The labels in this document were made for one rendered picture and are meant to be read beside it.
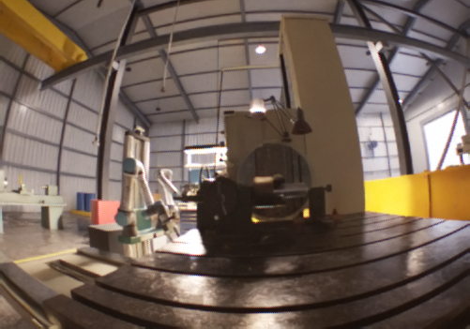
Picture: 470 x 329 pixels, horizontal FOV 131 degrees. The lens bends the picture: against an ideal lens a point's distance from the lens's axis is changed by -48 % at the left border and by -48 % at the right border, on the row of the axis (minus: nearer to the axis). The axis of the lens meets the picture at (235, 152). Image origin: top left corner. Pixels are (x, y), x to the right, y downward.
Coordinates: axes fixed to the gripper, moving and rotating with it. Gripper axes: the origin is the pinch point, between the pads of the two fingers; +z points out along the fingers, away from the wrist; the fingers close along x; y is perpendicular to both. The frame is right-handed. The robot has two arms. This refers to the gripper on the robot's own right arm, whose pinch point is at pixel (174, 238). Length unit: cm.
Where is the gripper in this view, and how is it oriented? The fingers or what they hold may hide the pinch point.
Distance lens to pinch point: 161.9
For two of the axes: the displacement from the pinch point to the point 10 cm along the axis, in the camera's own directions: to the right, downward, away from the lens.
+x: -1.2, -0.6, -9.9
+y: -8.9, 4.4, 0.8
